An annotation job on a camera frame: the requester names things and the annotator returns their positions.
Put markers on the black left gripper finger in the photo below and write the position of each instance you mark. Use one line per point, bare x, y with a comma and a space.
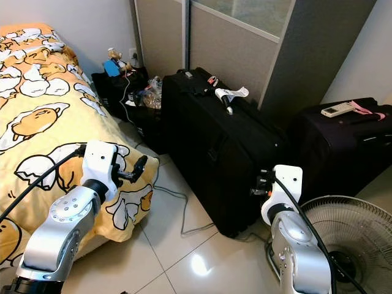
141, 164

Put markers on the black bag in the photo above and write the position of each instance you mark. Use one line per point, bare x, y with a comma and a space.
113, 92

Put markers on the large black suitcase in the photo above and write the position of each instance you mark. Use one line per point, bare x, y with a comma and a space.
220, 153

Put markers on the white wall outlet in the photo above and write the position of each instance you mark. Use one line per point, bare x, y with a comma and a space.
133, 56

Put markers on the small dark suitcase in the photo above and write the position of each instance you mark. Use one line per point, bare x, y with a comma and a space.
343, 153

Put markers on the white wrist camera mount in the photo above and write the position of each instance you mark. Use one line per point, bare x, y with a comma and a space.
100, 162
286, 184

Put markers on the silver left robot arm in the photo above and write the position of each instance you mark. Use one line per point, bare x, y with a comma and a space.
55, 239

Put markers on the crumpled clear plastic bag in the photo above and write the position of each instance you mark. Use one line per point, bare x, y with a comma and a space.
152, 93

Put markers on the beige partition panel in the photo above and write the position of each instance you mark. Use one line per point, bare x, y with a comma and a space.
226, 55

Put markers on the yellow egg print blanket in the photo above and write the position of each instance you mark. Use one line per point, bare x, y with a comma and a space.
37, 92

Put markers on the small blue box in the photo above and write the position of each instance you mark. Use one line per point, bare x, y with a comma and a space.
111, 67

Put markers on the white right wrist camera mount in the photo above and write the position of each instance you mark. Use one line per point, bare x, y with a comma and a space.
286, 184

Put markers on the white remote control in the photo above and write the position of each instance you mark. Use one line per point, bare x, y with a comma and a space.
337, 111

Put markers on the pink ribbon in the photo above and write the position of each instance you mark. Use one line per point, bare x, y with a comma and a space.
367, 110

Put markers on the white squeezed tube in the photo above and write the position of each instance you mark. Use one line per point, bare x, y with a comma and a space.
229, 94

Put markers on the beige toy figure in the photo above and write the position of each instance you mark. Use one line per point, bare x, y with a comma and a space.
115, 55

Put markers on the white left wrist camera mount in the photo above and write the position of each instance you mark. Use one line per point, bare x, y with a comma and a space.
100, 162

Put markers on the grey floor fan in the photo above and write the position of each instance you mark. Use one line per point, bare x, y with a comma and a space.
358, 239

